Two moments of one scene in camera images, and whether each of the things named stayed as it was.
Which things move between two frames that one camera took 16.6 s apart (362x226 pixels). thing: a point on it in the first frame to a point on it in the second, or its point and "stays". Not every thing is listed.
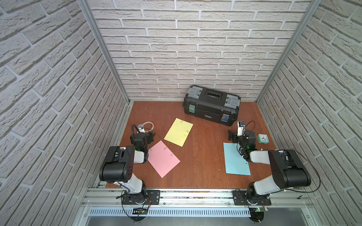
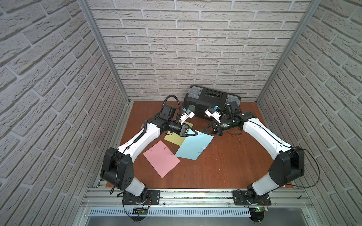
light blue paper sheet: [235, 163] to [193, 146]
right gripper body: [237, 139] to [225, 125]
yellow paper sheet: [178, 132] stays
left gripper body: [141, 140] to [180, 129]
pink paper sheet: [161, 158] stays
